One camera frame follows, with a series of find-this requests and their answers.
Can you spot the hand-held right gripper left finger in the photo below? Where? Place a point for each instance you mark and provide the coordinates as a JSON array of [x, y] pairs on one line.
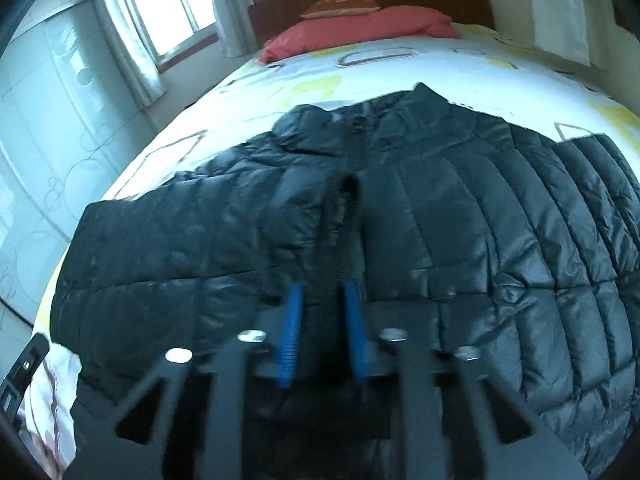
[[291, 330]]

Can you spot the brown wooden headboard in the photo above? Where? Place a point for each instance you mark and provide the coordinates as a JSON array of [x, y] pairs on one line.
[[280, 10]]

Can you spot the white window curtain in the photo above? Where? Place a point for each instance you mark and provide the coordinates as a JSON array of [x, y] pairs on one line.
[[230, 10], [125, 60]]

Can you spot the red pillow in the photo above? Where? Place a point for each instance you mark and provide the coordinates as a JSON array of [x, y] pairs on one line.
[[360, 30]]

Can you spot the white hanging cloth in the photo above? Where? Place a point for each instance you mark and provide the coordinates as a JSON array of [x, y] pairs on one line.
[[560, 10]]

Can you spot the bed with printed sheet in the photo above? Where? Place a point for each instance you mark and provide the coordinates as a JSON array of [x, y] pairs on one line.
[[400, 70]]

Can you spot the glass door wardrobe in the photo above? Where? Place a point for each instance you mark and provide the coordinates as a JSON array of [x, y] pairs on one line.
[[50, 135]]

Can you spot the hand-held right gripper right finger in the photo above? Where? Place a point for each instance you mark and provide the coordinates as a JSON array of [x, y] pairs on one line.
[[356, 330]]

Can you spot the window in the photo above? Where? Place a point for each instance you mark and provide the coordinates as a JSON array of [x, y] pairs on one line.
[[160, 5]]

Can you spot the embroidered red cushion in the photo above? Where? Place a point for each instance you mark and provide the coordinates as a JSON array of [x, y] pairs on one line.
[[340, 7]]

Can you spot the black puffer jacket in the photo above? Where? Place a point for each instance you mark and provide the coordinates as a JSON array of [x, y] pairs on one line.
[[450, 210]]

